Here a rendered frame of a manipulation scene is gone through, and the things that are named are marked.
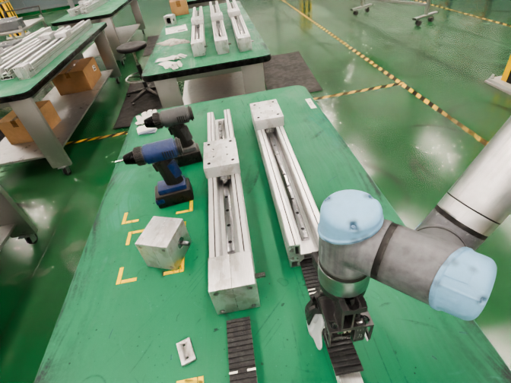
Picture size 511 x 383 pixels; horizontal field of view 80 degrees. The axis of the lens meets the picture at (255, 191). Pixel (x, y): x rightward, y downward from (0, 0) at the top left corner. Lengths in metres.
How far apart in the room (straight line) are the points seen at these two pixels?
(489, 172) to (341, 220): 0.21
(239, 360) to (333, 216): 0.39
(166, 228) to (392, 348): 0.58
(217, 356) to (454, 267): 0.50
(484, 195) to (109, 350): 0.75
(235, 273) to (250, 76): 1.91
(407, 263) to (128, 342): 0.62
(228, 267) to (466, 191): 0.47
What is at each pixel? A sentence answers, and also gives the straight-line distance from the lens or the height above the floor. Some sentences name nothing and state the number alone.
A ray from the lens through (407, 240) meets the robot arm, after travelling 0.39.
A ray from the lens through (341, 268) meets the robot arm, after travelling 0.42.
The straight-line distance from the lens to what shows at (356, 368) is 0.65.
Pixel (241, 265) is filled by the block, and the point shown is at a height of 0.87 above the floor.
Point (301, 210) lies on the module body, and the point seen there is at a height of 0.82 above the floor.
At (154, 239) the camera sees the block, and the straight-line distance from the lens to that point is 0.82.
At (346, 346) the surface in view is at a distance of 0.67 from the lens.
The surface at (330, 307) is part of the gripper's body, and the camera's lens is 0.55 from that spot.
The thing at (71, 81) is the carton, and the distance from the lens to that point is 4.45.
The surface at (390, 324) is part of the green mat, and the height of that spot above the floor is 0.78.
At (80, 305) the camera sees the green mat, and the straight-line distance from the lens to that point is 0.93.
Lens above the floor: 1.43
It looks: 40 degrees down
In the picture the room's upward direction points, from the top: 9 degrees counter-clockwise
